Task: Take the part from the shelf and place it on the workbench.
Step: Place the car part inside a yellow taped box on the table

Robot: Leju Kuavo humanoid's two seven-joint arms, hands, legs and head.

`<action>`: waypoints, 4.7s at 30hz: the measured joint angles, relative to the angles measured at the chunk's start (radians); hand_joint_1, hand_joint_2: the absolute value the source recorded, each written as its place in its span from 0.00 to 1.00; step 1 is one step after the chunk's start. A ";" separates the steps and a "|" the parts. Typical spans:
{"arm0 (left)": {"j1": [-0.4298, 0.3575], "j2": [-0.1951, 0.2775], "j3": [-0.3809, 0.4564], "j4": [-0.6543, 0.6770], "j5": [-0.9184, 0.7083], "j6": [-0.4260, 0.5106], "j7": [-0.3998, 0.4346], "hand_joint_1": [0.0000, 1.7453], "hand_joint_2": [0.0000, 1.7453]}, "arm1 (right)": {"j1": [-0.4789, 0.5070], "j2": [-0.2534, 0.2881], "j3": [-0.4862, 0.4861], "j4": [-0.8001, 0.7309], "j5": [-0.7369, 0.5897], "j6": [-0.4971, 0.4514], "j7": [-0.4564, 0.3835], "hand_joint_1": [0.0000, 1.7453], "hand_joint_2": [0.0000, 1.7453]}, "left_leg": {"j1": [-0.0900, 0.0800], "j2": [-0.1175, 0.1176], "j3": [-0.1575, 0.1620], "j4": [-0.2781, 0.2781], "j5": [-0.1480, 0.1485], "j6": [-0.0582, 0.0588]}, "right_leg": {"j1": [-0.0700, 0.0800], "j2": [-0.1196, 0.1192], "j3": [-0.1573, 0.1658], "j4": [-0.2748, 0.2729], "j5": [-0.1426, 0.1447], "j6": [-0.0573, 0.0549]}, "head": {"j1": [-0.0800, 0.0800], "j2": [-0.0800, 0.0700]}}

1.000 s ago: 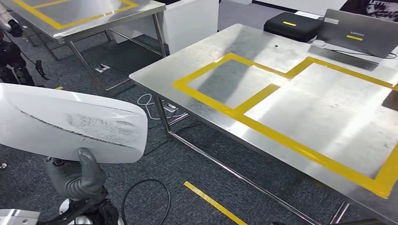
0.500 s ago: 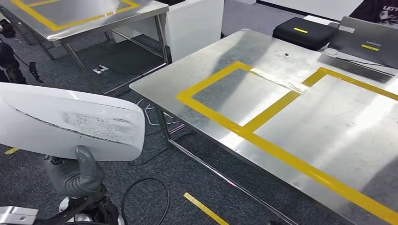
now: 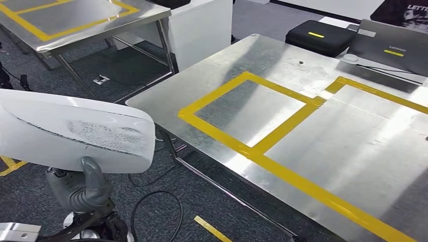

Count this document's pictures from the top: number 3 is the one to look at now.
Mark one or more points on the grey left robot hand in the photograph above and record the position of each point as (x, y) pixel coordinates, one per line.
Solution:
(83, 195)

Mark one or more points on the white plastic car part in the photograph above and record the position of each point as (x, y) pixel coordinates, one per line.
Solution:
(67, 133)

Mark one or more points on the yellow workbench tape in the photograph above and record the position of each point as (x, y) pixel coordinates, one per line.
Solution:
(284, 128)

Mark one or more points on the stainless steel workbench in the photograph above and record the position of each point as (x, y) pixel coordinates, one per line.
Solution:
(334, 140)

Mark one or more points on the floor power socket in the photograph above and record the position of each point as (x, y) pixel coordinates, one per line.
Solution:
(101, 80)

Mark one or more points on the yellow floor tape outline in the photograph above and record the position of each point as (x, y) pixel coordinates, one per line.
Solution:
(210, 228)

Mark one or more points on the stainless steel table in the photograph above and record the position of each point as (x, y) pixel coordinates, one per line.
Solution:
(83, 16)

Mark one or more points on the white cabinet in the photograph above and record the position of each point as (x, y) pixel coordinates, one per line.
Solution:
(200, 33)

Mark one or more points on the black hard case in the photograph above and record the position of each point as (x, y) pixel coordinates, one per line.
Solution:
(321, 40)

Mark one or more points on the white round puck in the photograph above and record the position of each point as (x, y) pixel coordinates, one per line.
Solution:
(350, 57)

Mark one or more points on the grey laptop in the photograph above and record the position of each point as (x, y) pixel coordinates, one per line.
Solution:
(384, 43)

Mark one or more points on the person in black shirt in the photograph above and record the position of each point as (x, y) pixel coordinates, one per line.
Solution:
(394, 13)

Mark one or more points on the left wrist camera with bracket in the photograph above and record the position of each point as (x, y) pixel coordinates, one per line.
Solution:
(18, 232)

